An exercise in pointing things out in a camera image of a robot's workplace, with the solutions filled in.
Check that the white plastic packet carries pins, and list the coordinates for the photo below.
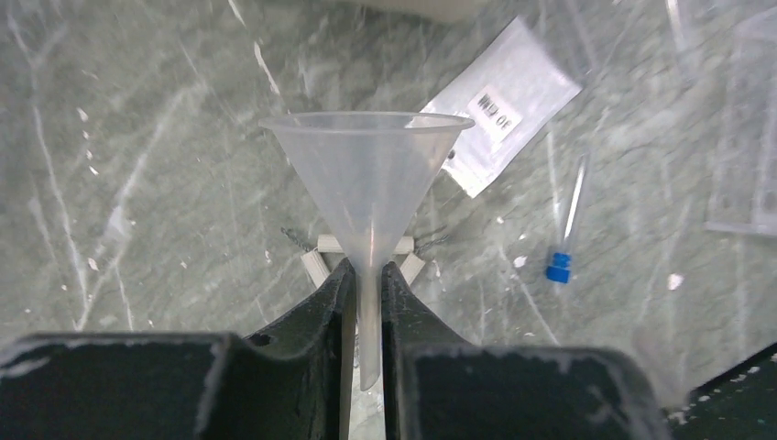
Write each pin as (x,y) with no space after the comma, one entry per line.
(510,91)

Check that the clear plastic funnel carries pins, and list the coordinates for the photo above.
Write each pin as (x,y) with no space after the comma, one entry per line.
(367,172)

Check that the blue cap test tube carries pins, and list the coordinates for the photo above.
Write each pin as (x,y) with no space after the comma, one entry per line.
(560,261)

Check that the beige plastic bin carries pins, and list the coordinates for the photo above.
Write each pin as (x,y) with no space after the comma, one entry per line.
(446,11)

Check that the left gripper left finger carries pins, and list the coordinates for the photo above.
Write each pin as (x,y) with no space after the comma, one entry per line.
(289,380)

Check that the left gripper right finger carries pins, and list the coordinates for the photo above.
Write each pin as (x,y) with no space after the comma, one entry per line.
(439,386)

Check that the white clay triangle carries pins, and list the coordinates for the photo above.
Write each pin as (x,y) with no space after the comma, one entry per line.
(318,270)

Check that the clear test tube rack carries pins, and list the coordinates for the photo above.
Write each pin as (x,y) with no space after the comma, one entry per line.
(743,196)

